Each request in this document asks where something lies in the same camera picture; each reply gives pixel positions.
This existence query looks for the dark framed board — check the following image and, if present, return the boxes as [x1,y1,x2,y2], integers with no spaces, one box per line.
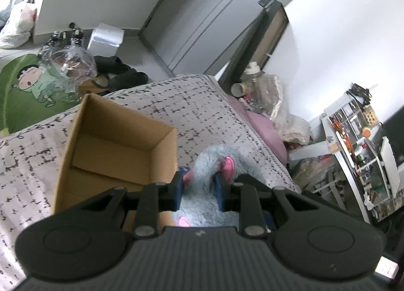
[218,1,289,94]

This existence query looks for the grey plush toy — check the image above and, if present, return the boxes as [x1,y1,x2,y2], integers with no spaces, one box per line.
[172,145,268,227]

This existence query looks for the white side table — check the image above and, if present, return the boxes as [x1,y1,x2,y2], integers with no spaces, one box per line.
[288,111,404,225]

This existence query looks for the woven basket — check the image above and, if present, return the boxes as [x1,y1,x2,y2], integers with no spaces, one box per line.
[362,105,379,128]

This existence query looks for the large clear plastic bottle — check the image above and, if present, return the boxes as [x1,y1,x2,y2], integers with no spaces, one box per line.
[242,61,283,115]

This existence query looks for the clear plastic bag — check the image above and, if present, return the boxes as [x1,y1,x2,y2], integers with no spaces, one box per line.
[38,45,97,102]

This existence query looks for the crumpled white bags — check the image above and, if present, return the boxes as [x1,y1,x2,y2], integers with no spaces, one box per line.
[252,74,312,146]

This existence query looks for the black clothes pile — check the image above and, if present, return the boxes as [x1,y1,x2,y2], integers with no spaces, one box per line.
[92,56,148,93]

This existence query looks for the green cartoon mat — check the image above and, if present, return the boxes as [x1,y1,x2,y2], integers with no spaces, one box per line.
[1,54,80,136]

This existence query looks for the grey drawer organizer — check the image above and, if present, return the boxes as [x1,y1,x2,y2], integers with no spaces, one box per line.
[324,93,377,143]

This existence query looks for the pink pillow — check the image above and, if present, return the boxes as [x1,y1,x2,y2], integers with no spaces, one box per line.
[227,95,288,166]

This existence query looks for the cardboard box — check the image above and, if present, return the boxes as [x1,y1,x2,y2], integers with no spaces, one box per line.
[52,94,178,214]

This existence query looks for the patterned bed cover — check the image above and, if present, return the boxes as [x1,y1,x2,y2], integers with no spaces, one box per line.
[1,75,298,290]

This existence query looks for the white plastic bag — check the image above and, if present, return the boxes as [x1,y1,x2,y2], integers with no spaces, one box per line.
[1,0,37,49]

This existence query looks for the paper cup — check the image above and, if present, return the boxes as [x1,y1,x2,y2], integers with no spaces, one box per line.
[230,82,253,98]

